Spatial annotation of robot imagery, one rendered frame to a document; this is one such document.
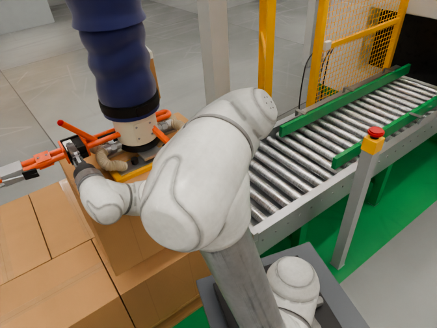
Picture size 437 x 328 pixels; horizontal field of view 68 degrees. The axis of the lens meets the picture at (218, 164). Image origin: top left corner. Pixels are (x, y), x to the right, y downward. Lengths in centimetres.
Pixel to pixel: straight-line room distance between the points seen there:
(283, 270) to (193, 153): 59
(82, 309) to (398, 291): 176
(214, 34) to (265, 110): 205
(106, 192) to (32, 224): 115
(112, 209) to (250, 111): 57
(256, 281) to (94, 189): 57
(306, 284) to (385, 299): 135
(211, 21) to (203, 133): 209
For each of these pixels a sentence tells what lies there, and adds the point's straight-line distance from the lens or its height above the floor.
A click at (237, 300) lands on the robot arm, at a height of 129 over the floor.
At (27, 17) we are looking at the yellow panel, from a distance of 859.
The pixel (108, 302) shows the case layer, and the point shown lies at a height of 54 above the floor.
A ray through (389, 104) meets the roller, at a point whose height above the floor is 53.
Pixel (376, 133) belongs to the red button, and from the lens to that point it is 160.
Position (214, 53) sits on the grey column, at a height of 98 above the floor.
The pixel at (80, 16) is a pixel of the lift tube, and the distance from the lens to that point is 114.
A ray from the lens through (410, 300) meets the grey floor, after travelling 234.
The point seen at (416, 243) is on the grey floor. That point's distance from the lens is 263.
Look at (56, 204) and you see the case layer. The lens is 216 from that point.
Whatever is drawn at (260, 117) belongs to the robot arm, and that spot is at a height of 160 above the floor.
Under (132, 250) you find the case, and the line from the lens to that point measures 145.
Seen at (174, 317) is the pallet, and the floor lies 2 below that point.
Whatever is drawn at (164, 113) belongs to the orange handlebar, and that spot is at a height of 119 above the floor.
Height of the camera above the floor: 188
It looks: 39 degrees down
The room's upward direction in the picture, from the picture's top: 4 degrees counter-clockwise
